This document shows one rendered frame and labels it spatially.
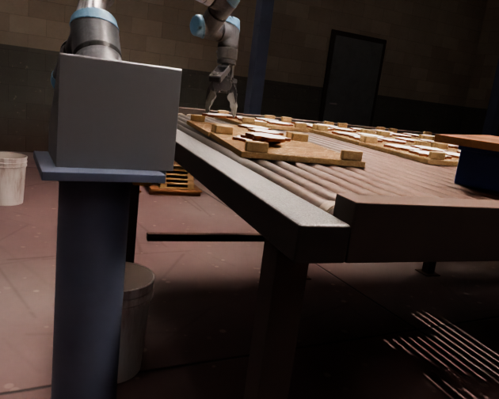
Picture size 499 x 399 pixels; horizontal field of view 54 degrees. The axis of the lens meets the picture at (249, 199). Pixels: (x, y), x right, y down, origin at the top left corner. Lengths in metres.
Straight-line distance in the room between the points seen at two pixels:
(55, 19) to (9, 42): 0.59
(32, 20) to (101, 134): 5.52
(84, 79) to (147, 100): 0.15
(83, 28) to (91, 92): 0.20
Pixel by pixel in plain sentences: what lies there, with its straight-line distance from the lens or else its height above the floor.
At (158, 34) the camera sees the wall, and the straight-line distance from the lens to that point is 6.92.
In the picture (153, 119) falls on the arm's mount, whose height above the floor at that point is 0.99.
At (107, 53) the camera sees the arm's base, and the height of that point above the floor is 1.13.
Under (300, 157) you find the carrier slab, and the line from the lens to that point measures 1.29.
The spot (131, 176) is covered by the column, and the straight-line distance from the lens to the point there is 1.15.
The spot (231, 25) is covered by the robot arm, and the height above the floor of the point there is 1.30.
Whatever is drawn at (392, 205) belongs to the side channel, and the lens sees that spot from 0.77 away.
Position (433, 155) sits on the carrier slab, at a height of 0.95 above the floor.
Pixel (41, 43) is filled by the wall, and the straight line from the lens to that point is 6.65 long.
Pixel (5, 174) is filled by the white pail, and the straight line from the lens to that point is 4.13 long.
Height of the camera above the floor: 1.09
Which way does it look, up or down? 13 degrees down
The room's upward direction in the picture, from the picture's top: 7 degrees clockwise
